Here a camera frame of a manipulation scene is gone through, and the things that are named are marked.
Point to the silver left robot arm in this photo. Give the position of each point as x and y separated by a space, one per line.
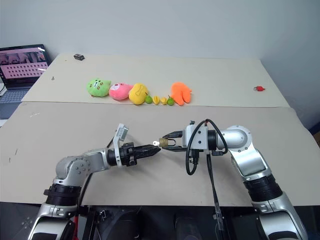
75 167

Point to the small yellow toy fruit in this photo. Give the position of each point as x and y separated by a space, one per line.
164 100
155 100

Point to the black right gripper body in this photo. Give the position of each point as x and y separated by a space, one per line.
194 156

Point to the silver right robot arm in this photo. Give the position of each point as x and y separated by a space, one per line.
250 160

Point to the yellow plush toy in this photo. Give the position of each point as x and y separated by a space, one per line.
138 94

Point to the small black box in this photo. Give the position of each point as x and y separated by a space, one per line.
79 56

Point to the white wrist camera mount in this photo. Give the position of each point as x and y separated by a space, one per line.
121 135
197 137

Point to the orange plush toy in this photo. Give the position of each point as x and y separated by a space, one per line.
181 93

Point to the pink plush toy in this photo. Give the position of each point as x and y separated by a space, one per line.
119 92

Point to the open laptop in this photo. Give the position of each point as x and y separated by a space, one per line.
22 67

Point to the silver key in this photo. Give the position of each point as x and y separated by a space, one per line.
156 143

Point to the green plush toy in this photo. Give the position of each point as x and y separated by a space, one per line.
98 87

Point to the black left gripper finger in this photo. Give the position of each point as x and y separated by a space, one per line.
147 148
147 154

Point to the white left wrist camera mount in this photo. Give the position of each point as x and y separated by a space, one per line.
121 135

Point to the brass padlock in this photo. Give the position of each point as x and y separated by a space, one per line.
165 142

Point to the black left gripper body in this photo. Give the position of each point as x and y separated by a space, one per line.
128 154

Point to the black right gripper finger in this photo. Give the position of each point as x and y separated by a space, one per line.
173 134
175 149

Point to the red padlock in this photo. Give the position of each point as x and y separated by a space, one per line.
259 88

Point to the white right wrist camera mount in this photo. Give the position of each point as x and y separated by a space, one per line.
197 137

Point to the small green toy fruit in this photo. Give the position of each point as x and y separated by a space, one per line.
148 99
170 101

